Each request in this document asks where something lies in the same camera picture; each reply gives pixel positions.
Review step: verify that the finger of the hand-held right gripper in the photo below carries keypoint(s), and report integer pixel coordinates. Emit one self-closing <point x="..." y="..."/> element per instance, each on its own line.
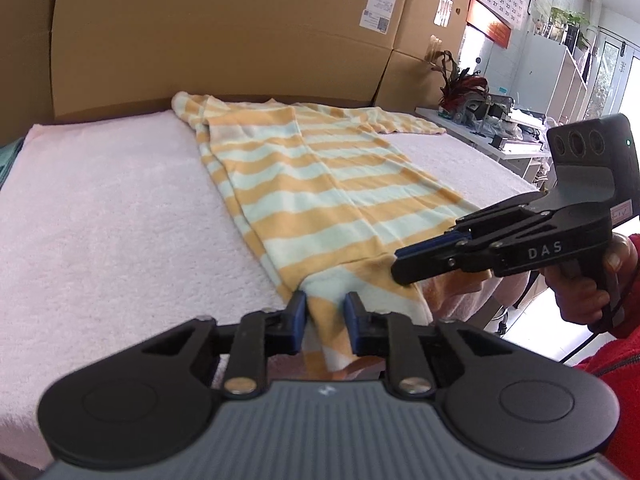
<point x="425" y="265"/>
<point x="457" y="237"/>

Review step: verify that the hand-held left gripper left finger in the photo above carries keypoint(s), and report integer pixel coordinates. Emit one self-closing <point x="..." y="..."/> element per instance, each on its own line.
<point x="298" y="322"/>

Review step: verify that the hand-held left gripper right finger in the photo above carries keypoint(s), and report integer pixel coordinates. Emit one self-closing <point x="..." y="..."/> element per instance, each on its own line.
<point x="351" y="325"/>

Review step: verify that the orange white striped shirt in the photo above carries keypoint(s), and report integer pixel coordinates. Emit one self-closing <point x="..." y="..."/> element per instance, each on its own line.
<point x="310" y="185"/>

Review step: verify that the person's right hand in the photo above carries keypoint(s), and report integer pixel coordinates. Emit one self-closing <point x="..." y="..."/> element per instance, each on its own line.
<point x="577" y="300"/>

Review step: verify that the white table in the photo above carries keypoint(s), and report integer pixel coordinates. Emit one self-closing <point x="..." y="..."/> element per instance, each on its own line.
<point x="440" y="120"/>

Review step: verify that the grey sealing machine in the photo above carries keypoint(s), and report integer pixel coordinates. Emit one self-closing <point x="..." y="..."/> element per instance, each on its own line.
<point x="475" y="107"/>

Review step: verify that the glass door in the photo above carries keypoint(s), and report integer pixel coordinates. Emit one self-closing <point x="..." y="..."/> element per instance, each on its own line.
<point x="610" y="75"/>

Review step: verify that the white shelf cabinet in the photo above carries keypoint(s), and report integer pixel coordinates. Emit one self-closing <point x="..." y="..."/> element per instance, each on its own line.
<point x="530" y="75"/>

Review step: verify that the red leaf potted plant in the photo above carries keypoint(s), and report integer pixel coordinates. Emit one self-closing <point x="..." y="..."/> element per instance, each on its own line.
<point x="462" y="85"/>

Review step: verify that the cardboard box with tape strips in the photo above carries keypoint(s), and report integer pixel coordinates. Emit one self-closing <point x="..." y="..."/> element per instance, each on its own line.
<point x="415" y="75"/>

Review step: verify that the green potted plants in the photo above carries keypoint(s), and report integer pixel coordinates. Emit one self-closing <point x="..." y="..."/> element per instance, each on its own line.
<point x="570" y="22"/>

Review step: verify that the red jacket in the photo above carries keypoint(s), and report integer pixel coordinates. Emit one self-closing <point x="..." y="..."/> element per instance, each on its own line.
<point x="620" y="400"/>

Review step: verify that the pink fleece blanket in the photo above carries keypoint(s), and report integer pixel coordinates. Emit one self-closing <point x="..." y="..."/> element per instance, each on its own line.
<point x="100" y="210"/>

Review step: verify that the white label with square code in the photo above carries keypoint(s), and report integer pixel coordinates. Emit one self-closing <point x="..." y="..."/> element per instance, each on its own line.
<point x="374" y="21"/>

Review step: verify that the white text shipping label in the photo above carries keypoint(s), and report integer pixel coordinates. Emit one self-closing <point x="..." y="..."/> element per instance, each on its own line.
<point x="382" y="1"/>

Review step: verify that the large labelled cardboard box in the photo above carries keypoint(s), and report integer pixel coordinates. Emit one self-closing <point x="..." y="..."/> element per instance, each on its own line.
<point x="225" y="35"/>

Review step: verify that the teal cloth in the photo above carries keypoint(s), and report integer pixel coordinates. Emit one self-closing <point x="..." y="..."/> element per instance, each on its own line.
<point x="9" y="160"/>

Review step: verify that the cardboard box with brown patch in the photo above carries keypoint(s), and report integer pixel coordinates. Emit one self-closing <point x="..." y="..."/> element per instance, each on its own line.
<point x="25" y="60"/>

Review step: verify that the red wall board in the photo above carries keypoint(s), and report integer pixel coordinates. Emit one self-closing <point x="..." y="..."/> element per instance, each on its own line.
<point x="492" y="27"/>

